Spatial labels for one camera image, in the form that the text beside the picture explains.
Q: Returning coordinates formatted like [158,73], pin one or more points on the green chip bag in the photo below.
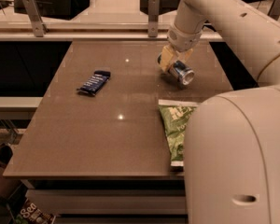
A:
[175,116]

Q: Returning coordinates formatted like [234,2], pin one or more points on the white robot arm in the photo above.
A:
[232,140]

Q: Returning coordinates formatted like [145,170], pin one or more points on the left metal railing bracket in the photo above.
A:
[38,26]

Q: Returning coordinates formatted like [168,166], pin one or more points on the metal railing bracket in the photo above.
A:
[153,16]
[38,26]
[274,11]

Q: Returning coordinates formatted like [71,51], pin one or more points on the dark blue snack bar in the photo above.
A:
[95,82]

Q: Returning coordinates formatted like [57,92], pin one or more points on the right metal railing bracket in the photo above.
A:
[274,11]

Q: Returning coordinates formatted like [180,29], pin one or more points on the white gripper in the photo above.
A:
[184,40]

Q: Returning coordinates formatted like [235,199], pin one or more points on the middle metal railing bracket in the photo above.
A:
[153,16]

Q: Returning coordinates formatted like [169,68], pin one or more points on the black box on counter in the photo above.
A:
[51,0]

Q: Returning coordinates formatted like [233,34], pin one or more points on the blue silver redbull can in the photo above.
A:
[180,71]

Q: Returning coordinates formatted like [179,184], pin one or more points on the magazine on lower shelf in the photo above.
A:
[31,214]

